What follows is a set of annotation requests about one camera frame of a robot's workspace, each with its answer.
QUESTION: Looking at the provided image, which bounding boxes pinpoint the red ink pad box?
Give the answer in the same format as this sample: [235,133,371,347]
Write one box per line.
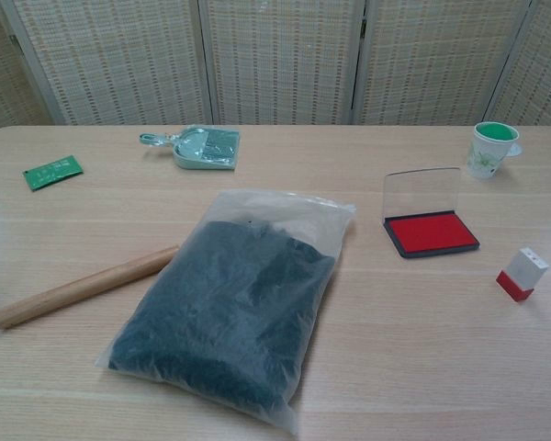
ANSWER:
[381,165,481,261]

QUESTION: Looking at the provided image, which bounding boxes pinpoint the paper cup with green inside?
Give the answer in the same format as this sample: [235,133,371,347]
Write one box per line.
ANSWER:
[466,121,520,180]

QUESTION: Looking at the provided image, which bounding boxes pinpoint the red and white stamp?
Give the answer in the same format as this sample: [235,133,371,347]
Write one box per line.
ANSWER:
[495,247,549,304]

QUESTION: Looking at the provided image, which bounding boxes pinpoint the clear bag with dark cloth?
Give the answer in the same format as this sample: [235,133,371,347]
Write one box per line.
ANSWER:
[95,190,357,436]

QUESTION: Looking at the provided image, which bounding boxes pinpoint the woven folding screen panel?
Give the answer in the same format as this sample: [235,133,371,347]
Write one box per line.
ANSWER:
[0,0,59,137]
[197,0,366,126]
[484,0,551,130]
[351,0,532,126]
[0,0,215,126]

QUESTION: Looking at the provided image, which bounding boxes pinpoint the small green packet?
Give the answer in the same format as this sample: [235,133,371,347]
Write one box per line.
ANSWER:
[22,154,84,190]

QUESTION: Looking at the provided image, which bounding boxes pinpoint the wooden rolling pin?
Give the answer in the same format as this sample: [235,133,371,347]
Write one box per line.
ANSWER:
[0,245,180,331]

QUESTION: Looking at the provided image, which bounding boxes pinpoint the green dustpan set in wrap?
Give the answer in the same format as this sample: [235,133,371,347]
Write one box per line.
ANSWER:
[139,124,242,174]

